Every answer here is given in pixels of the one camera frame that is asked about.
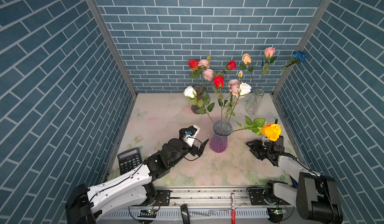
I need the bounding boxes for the orange rose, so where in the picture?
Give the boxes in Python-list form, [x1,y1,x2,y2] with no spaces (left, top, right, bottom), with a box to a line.
[233,116,282,142]

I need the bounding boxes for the blue purple gradient vase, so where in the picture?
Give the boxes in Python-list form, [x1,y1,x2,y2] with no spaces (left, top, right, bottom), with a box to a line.
[210,120,233,153]

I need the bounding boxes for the clear ribbed glass vase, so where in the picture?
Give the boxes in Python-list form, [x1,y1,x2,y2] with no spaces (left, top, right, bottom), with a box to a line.
[245,88,265,115]

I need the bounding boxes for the small white flower spray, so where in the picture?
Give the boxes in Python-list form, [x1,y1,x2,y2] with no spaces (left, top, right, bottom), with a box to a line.
[183,86,215,123]

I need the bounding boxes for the dark purple ribbed vase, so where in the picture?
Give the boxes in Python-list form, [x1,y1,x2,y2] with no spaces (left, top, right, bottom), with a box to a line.
[191,85,206,114]

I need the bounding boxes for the pink peony spray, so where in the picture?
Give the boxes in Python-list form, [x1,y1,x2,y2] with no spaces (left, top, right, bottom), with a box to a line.
[198,55,215,85]
[224,71,244,122]

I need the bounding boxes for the cream white rose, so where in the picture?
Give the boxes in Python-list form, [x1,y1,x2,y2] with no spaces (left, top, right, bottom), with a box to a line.
[240,53,254,86]

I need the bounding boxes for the light pink rose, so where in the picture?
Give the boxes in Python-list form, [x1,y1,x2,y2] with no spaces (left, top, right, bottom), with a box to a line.
[259,47,277,86]

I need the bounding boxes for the blue rose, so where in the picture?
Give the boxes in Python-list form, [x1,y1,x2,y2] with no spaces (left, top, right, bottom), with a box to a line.
[268,51,307,84]

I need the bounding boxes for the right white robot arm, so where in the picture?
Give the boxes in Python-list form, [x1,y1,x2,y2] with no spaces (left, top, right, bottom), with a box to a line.
[246,136,344,224]

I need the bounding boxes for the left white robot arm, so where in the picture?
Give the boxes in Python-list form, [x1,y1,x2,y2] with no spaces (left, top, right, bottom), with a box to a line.
[65,137,207,224]

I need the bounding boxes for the black calculator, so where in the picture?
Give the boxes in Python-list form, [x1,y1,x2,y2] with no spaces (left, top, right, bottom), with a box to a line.
[117,148,143,175]

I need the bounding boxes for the red marker pen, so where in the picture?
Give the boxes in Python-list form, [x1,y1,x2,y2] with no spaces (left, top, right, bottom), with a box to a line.
[231,193,236,224]

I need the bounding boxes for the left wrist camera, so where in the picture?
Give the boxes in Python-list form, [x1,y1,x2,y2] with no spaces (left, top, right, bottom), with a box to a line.
[179,125,200,147]

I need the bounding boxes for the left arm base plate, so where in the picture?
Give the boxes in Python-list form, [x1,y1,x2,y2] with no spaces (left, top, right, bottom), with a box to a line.
[148,190,171,208]

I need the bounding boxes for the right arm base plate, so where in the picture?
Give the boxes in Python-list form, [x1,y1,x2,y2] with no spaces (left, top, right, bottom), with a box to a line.
[246,187,290,207]

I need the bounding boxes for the aluminium front rail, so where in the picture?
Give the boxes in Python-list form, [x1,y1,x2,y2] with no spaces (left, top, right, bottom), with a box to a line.
[86,187,334,209]

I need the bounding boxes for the black handle object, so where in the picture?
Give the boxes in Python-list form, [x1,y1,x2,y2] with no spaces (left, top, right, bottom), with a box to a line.
[181,204,191,224]

